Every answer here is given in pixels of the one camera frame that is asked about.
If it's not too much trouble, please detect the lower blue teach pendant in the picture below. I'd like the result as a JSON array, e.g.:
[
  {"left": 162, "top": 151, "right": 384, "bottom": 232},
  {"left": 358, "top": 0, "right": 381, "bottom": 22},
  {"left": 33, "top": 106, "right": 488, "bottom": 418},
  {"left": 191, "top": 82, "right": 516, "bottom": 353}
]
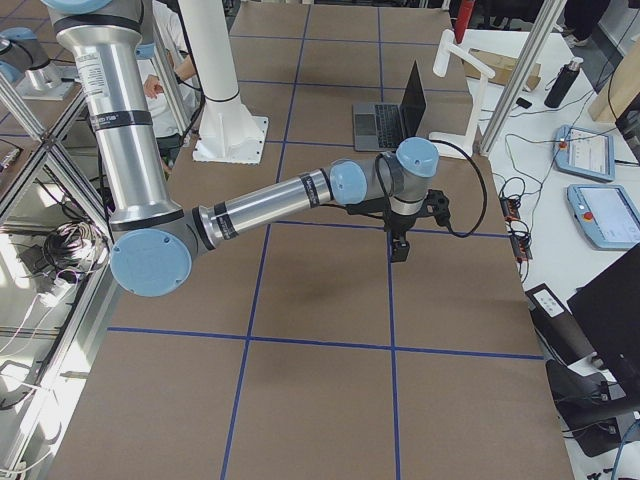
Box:
[{"left": 566, "top": 184, "right": 639, "bottom": 251}]

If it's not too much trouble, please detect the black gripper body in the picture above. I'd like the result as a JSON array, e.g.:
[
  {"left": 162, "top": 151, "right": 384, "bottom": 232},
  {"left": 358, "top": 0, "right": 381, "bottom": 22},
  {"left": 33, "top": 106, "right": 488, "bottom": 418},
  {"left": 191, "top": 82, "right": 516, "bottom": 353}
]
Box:
[{"left": 383, "top": 207, "right": 420, "bottom": 239}]

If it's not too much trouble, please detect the blue teach pendant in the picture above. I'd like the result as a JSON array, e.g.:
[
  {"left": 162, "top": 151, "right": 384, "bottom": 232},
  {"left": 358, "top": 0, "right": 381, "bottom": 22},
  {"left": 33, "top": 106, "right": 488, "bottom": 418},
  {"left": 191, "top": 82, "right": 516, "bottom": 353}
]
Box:
[
  {"left": 566, "top": 184, "right": 639, "bottom": 251},
  {"left": 553, "top": 124, "right": 615, "bottom": 182}
]

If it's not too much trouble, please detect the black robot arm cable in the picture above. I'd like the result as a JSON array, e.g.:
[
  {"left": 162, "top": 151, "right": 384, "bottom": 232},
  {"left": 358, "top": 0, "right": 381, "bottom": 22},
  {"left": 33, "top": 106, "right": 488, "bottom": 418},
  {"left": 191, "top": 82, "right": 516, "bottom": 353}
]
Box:
[{"left": 374, "top": 139, "right": 488, "bottom": 238}]

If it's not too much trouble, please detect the upper blue teach pendant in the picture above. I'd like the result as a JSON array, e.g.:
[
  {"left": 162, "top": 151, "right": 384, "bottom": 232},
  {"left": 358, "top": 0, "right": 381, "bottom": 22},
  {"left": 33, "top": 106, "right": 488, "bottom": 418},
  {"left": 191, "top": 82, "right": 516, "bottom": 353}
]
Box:
[{"left": 553, "top": 124, "right": 615, "bottom": 182}]

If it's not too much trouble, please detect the person in white shirt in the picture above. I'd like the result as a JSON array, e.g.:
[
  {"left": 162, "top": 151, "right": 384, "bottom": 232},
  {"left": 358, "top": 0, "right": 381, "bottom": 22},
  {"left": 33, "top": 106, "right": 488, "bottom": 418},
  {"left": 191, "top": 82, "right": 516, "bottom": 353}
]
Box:
[{"left": 142, "top": 0, "right": 199, "bottom": 166}]

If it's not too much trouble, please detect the black monitor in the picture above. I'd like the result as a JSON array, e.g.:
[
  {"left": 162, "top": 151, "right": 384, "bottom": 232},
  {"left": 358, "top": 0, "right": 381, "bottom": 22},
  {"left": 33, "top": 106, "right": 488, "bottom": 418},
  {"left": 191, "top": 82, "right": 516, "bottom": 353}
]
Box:
[{"left": 568, "top": 246, "right": 639, "bottom": 394}]

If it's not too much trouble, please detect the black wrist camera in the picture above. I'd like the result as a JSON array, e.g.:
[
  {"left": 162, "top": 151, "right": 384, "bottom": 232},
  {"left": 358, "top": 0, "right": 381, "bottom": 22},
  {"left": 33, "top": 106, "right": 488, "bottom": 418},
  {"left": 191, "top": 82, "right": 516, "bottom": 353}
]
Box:
[{"left": 420, "top": 189, "right": 451, "bottom": 227}]

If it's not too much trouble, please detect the grey laptop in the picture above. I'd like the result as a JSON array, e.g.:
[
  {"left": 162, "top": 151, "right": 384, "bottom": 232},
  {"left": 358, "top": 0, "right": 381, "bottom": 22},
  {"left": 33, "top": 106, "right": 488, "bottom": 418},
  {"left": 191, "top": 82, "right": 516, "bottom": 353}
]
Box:
[{"left": 352, "top": 62, "right": 427, "bottom": 152}]

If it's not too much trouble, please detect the white desk lamp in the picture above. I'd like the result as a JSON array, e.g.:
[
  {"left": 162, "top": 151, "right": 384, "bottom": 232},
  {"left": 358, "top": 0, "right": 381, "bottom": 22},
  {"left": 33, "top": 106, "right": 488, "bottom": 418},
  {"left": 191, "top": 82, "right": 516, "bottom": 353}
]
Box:
[{"left": 421, "top": 29, "right": 495, "bottom": 156}]

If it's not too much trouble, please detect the black water bottle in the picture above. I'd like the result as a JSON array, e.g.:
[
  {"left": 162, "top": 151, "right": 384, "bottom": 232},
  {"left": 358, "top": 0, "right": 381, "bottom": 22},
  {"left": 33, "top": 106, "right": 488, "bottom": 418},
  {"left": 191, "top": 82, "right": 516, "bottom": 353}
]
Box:
[{"left": 544, "top": 57, "right": 583, "bottom": 109}]

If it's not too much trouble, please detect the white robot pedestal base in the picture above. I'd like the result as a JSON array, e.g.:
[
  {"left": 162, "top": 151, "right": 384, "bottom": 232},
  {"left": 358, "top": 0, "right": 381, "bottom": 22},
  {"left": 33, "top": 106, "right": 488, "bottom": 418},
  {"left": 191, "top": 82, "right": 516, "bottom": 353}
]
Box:
[{"left": 179, "top": 0, "right": 269, "bottom": 165}]

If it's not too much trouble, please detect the red cylinder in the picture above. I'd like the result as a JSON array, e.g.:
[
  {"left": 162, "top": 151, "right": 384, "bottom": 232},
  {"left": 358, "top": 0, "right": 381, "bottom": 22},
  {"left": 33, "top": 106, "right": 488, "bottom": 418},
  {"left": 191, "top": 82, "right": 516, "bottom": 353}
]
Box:
[{"left": 454, "top": 0, "right": 475, "bottom": 44}]

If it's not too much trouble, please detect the aluminium frame post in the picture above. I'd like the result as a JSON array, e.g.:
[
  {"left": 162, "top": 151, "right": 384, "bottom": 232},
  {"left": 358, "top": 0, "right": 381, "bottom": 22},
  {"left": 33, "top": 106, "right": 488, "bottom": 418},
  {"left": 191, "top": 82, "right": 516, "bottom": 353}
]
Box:
[{"left": 479, "top": 0, "right": 566, "bottom": 157}]

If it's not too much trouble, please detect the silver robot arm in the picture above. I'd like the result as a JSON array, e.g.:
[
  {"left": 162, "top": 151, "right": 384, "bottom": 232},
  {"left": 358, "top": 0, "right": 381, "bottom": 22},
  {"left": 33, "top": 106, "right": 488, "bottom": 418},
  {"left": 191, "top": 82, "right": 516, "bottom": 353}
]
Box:
[{"left": 47, "top": 1, "right": 447, "bottom": 297}]

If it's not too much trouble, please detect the black mouse pad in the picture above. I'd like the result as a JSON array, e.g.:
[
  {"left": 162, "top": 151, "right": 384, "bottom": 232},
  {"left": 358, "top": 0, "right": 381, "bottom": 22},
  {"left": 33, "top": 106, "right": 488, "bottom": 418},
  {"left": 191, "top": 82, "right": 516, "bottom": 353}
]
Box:
[{"left": 346, "top": 199, "right": 386, "bottom": 216}]

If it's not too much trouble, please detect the cardboard box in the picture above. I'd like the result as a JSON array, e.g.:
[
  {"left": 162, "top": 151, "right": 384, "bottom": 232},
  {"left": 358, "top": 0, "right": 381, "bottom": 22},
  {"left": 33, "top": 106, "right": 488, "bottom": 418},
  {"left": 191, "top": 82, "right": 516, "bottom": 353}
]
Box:
[{"left": 469, "top": 49, "right": 541, "bottom": 92}]

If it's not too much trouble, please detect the orange black electronics board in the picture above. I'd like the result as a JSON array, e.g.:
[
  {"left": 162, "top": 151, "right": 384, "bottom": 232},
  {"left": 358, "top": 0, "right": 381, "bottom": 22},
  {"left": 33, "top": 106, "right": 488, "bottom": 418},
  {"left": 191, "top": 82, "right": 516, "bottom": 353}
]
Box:
[{"left": 500, "top": 197, "right": 532, "bottom": 263}]

